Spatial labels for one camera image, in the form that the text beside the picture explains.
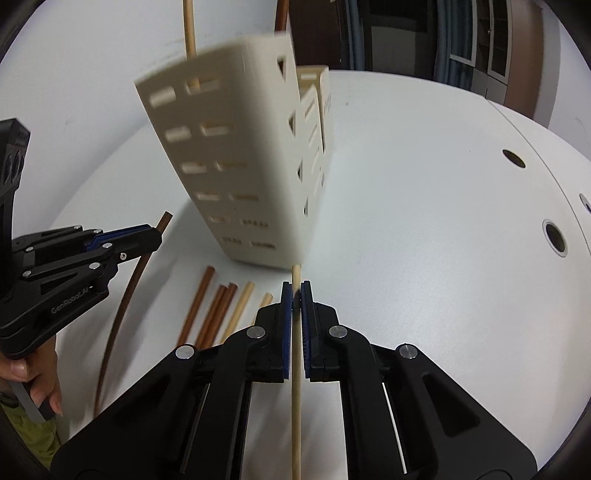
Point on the light bamboo chopstick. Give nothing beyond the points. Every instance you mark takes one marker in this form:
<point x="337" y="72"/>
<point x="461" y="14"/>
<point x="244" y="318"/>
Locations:
<point x="190" y="37"/>
<point x="296" y="415"/>
<point x="240" y="309"/>
<point x="265" y="301"/>

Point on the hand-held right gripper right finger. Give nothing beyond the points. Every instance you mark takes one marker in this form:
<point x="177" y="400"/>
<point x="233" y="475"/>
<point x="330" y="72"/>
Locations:
<point x="306" y="323"/>

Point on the white window frame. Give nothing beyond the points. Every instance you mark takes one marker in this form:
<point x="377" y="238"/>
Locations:
<point x="463" y="59"/>

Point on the person's yellow-green clothing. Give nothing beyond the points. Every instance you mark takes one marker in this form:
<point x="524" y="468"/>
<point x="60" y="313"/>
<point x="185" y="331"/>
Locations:
<point x="27" y="438"/>

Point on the blue curtain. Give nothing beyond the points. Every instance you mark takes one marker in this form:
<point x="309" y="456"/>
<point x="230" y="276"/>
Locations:
<point x="443" y="41"/>
<point x="355" y="27"/>

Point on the round table grommet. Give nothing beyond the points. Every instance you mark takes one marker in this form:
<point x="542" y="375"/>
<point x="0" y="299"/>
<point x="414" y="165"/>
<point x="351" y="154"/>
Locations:
<point x="554" y="237"/>
<point x="585" y="201"/>
<point x="514" y="158"/>

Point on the glass door cabinet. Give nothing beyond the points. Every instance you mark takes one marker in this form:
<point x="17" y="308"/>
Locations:
<point x="524" y="55"/>

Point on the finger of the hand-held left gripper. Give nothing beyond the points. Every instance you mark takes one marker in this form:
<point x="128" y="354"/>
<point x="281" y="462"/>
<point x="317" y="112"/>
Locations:
<point x="69" y="237"/>
<point x="138" y="244"/>

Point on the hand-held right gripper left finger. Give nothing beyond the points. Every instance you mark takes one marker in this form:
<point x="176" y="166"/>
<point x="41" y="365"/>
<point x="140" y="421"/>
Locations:
<point x="287" y="323"/>

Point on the person's left hand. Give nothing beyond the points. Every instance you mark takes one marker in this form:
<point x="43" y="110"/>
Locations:
<point x="44" y="374"/>

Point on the cream slotted utensil holder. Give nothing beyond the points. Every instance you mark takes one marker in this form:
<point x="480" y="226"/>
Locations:
<point x="254" y="138"/>

